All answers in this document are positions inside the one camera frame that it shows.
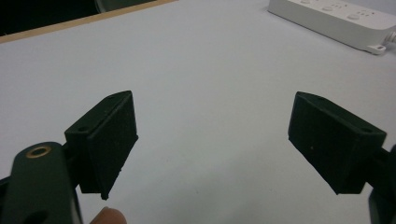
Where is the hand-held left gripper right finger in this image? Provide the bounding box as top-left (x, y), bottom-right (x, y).
top-left (288, 91), bottom-right (388, 196)

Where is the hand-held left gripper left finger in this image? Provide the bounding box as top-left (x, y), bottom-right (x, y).
top-left (64, 90), bottom-right (139, 201)

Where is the white power strip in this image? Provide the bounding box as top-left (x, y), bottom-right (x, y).
top-left (267, 0), bottom-right (396, 56)

